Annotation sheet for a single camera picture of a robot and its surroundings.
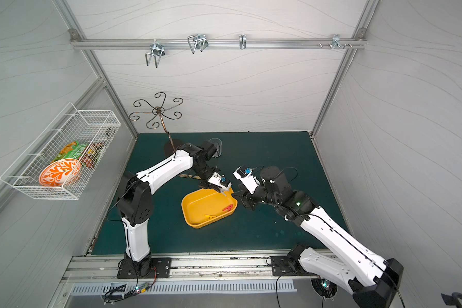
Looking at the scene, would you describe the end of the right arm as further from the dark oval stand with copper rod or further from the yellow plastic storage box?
the dark oval stand with copper rod

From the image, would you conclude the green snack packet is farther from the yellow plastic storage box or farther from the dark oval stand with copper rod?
the yellow plastic storage box

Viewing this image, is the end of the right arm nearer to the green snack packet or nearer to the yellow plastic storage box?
the yellow plastic storage box

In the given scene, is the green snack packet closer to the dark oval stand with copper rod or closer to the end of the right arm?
the dark oval stand with copper rod

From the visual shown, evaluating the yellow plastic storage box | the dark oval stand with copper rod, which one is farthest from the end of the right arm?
the dark oval stand with copper rod

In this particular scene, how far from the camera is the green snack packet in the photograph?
2.13 ft

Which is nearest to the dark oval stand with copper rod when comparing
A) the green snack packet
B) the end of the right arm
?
the green snack packet

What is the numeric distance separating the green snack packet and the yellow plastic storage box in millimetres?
433

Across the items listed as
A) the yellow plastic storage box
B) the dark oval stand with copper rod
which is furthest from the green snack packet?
the yellow plastic storage box

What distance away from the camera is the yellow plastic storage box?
33.0 inches
